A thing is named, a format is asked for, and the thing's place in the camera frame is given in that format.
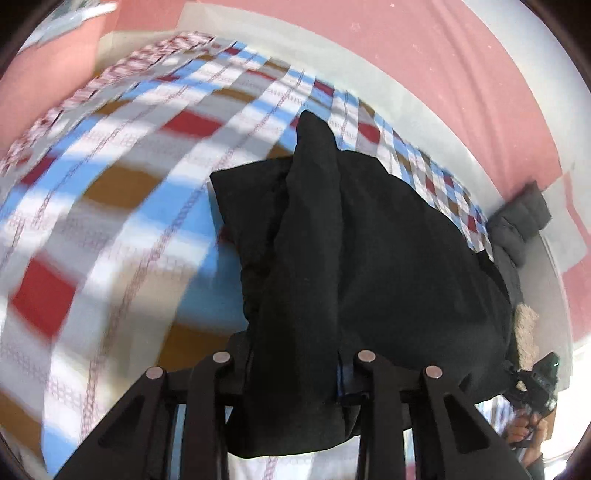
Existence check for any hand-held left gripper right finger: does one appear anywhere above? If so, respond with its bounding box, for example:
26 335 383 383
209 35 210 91
338 349 532 480

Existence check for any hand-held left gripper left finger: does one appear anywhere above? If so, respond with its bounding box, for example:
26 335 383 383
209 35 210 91
53 331 254 480

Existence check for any black jacket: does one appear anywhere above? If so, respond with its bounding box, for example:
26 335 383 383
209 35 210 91
210 110 525 459

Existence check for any person's right forearm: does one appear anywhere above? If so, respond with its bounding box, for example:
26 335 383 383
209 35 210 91
519 448 547 480

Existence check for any person's right hand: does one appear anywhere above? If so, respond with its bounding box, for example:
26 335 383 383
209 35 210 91
505 408 551 452

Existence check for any beige fuzzy cloth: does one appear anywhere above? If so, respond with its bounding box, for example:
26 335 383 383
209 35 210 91
510 302 542 393

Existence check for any grey puffer jacket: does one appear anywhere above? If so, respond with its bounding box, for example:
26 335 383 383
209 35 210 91
487 181 553 301

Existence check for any checkered bedsheet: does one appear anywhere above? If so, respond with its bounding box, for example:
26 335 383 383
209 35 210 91
0 30 513 480

